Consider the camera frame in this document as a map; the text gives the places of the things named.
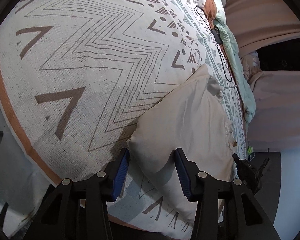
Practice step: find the beige garment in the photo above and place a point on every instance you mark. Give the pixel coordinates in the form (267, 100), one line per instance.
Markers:
(190, 117)

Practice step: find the beige clothes pile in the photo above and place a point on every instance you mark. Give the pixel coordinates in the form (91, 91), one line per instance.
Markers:
(251, 65)

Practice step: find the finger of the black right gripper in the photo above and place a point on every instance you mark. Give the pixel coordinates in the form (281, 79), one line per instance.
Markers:
(265, 163)
(247, 173)

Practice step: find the mint green duvet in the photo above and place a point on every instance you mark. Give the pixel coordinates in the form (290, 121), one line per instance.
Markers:
(231, 49)

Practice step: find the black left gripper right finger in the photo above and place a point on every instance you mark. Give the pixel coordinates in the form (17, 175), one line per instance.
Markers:
(225, 209)

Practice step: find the pink curtain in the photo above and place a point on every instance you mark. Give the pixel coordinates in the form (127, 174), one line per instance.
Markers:
(272, 29)

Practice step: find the white patterned bed blanket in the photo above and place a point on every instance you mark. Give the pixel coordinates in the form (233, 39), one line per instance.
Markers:
(75, 76)

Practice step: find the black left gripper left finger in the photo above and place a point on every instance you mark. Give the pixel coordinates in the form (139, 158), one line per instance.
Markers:
(78, 209)

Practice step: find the light blue pillow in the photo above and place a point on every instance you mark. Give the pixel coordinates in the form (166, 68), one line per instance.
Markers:
(218, 2)

